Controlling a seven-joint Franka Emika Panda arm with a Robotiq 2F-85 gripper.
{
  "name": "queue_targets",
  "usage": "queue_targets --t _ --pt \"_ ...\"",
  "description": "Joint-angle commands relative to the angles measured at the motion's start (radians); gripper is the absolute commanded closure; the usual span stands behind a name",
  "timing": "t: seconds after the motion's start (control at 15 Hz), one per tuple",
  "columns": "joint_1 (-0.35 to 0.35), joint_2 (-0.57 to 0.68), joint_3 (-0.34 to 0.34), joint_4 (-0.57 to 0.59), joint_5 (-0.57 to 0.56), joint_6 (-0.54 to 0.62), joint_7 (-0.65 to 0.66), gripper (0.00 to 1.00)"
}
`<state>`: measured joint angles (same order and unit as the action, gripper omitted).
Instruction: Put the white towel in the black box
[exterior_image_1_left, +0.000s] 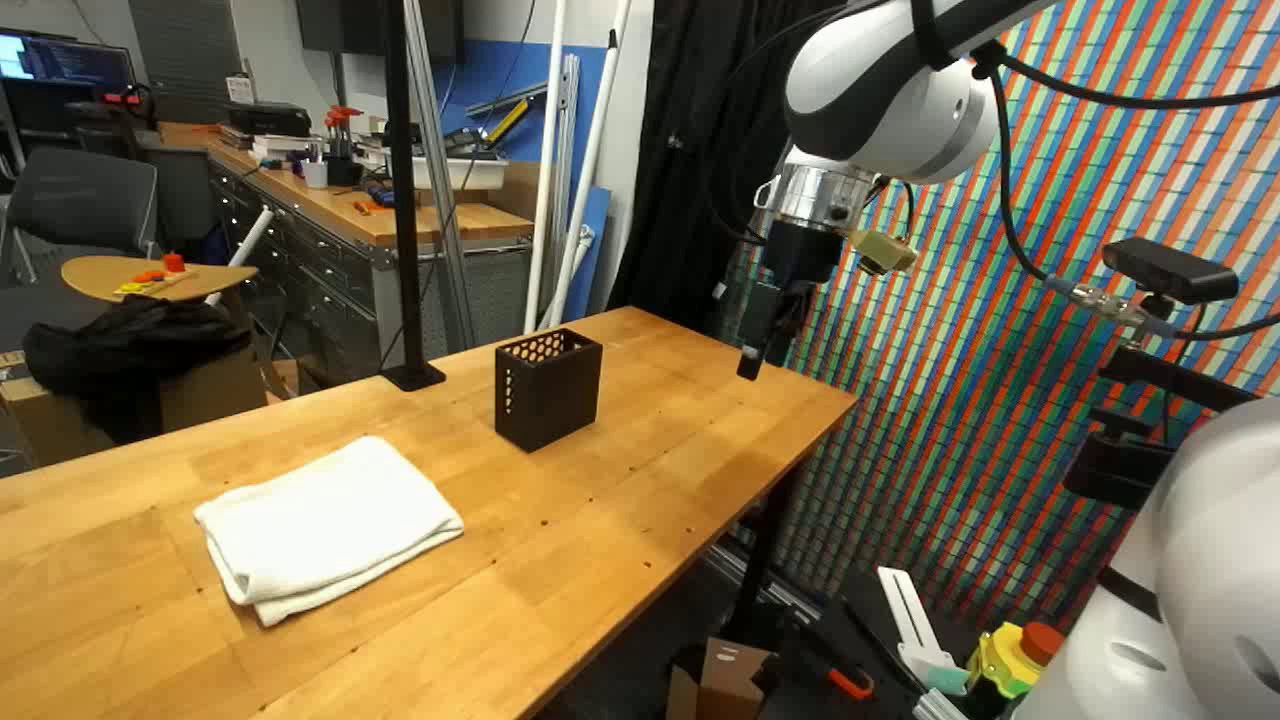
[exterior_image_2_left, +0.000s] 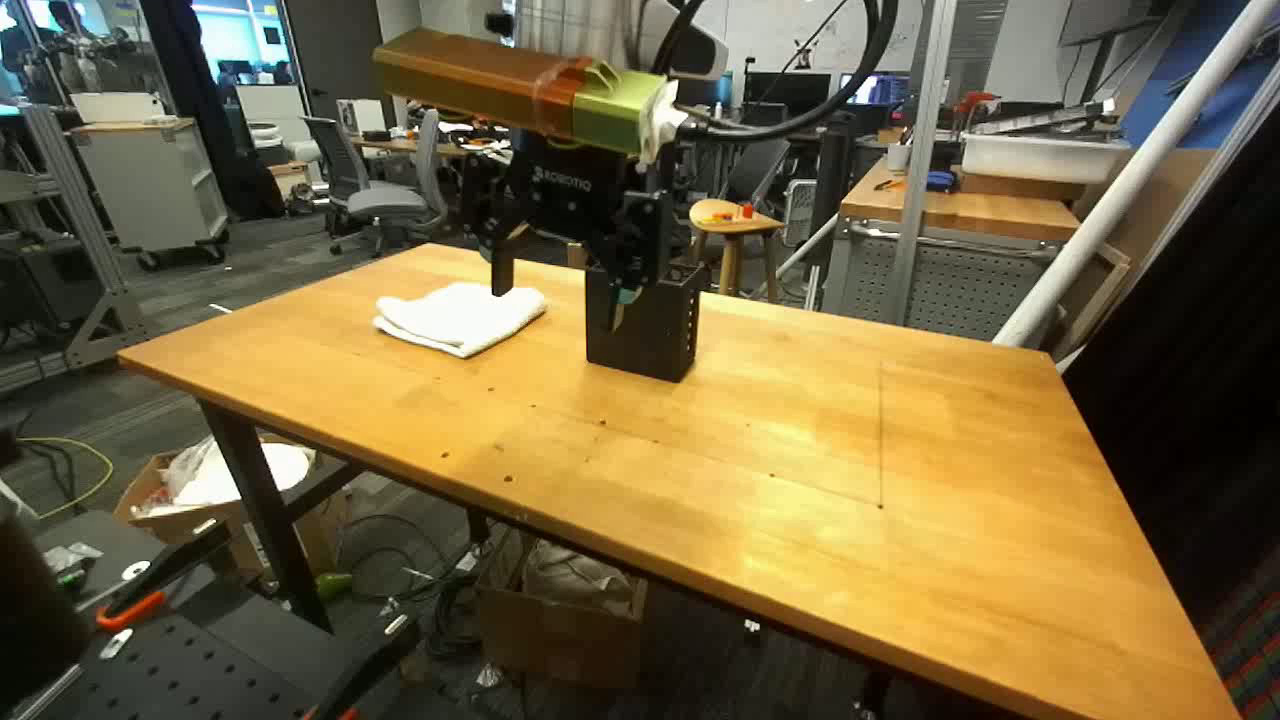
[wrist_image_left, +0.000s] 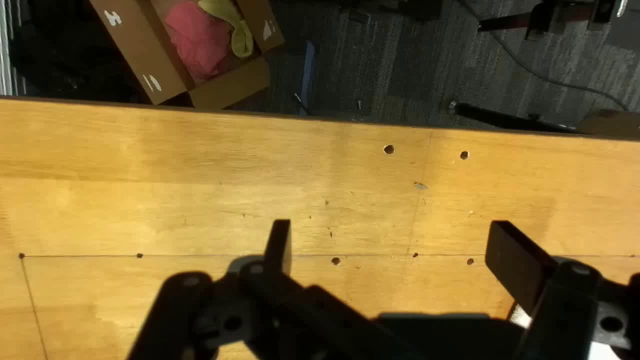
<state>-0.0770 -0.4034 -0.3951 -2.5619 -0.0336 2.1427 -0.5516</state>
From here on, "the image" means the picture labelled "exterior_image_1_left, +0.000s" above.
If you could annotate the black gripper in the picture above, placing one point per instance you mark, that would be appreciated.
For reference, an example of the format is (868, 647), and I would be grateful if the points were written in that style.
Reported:
(804, 223)

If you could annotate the black perforated box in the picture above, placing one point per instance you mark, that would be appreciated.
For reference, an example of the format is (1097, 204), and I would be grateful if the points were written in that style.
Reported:
(545, 387)

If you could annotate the white towel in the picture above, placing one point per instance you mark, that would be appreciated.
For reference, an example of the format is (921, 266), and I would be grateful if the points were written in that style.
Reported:
(327, 531)

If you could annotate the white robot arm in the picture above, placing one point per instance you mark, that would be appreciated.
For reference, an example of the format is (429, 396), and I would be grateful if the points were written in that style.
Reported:
(1187, 621)

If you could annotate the cardboard box under table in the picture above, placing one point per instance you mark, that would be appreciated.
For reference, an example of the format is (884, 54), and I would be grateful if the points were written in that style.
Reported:
(712, 680)

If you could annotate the white slanted pole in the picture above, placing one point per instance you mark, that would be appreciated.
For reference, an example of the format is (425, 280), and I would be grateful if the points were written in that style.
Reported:
(561, 186)

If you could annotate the black vertical pole stand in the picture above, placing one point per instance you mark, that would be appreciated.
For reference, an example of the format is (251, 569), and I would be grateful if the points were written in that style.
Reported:
(415, 368)

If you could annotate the yellow red emergency button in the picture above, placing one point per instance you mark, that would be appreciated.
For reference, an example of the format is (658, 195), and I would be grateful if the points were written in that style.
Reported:
(1012, 656)

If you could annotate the wooden workbench with drawers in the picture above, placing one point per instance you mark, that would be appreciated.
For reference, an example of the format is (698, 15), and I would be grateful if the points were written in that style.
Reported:
(327, 266)

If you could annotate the round wooden stool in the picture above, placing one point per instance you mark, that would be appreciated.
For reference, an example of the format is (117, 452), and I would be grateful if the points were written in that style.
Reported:
(117, 279)

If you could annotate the black office chair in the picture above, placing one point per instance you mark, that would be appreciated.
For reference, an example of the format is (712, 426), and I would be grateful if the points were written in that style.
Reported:
(78, 198)

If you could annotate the computer monitor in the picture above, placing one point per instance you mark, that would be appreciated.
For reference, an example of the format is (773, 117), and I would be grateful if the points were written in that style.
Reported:
(67, 61)

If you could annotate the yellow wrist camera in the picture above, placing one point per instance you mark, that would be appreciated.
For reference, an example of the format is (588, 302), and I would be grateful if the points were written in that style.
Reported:
(882, 254)

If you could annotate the orange handled tool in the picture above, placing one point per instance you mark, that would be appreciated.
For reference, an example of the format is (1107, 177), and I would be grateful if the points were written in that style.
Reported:
(853, 686)

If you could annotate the black camera on mount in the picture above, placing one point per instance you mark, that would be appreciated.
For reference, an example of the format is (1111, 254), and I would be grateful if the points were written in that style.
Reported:
(1171, 271)

